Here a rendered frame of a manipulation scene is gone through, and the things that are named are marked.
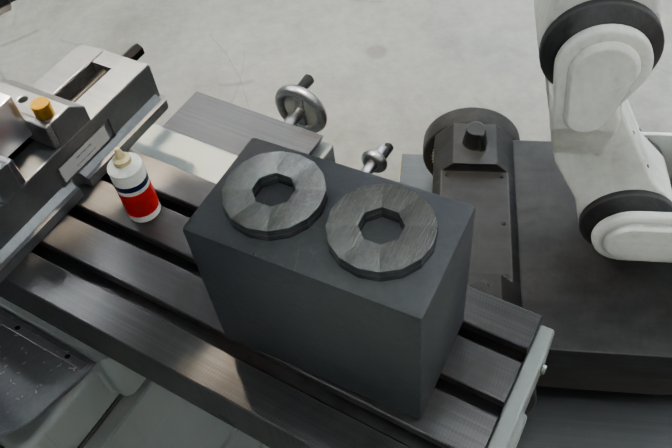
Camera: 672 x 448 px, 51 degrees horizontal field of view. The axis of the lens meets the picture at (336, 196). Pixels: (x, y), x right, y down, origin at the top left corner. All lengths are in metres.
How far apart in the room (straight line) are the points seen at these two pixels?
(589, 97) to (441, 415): 0.44
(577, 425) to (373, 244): 0.81
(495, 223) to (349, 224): 0.72
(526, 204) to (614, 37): 0.52
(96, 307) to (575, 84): 0.61
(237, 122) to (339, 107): 1.11
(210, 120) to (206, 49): 1.41
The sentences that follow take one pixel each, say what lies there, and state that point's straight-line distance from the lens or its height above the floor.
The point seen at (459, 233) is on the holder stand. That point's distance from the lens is 0.58.
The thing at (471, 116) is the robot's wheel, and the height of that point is 0.60.
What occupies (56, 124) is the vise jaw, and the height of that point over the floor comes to 1.04.
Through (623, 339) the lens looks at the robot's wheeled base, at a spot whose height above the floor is 0.57.
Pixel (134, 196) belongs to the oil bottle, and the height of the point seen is 0.98.
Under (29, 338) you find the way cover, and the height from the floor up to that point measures 0.86.
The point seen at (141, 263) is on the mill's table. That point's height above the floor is 0.93.
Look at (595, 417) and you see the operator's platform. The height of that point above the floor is 0.40.
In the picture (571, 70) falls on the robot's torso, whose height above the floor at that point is 1.02.
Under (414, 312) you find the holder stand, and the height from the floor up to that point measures 1.12.
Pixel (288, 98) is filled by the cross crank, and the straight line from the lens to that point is 1.41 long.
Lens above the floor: 1.58
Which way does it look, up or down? 49 degrees down
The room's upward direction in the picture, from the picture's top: 7 degrees counter-clockwise
